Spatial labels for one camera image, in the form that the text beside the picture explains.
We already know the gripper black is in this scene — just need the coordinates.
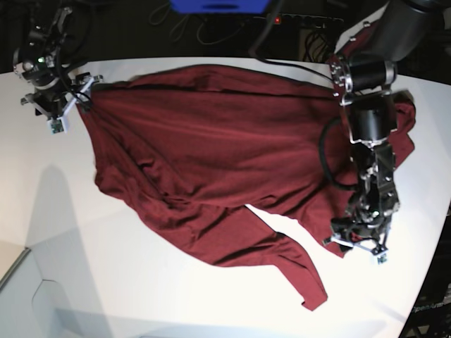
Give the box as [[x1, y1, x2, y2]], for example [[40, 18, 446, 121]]
[[322, 191, 400, 256], [13, 52, 104, 120]]

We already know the dark red t-shirt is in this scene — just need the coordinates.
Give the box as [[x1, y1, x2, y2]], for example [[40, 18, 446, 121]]
[[75, 63, 417, 312]]

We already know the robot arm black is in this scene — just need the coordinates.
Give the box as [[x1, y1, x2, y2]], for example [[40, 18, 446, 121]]
[[319, 1, 450, 262], [13, 1, 103, 134]]

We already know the blue box at top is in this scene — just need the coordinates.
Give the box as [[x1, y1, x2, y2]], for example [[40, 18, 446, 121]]
[[170, 0, 269, 14]]

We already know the black power strip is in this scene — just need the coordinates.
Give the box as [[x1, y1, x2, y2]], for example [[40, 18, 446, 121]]
[[274, 13, 345, 30]]

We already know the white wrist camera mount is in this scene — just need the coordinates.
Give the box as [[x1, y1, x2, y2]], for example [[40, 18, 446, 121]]
[[373, 252, 388, 265], [47, 115, 69, 134]]

